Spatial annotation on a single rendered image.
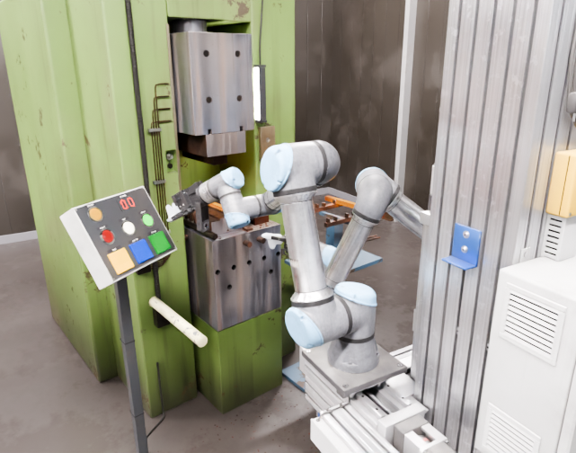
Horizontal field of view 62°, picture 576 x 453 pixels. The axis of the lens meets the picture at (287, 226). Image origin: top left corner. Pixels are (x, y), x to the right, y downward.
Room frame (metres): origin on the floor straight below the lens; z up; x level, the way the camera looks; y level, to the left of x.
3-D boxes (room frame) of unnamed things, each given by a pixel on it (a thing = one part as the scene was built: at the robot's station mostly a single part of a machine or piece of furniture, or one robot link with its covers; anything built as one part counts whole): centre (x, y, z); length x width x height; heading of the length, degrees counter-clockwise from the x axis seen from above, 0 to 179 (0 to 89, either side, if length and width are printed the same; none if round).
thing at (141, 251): (1.61, 0.53, 1.01); 0.07 x 0.05 x 0.07; 154
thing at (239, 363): (2.29, 0.36, 0.23); 0.56 x 0.38 x 0.47; 39
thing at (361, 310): (1.21, -0.18, 0.98); 0.13 x 0.12 x 0.14; 124
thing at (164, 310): (1.80, 0.47, 0.62); 0.44 x 0.05 x 0.05; 39
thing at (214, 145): (2.25, 0.39, 1.32); 0.42 x 0.20 x 0.10; 39
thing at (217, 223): (2.25, 0.39, 0.96); 0.42 x 0.20 x 0.09; 39
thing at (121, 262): (1.52, 0.57, 1.01); 0.07 x 0.05 x 0.07; 154
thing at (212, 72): (2.27, 0.36, 1.56); 0.42 x 0.39 x 0.40; 39
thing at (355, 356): (1.22, -0.19, 0.87); 0.15 x 0.15 x 0.10
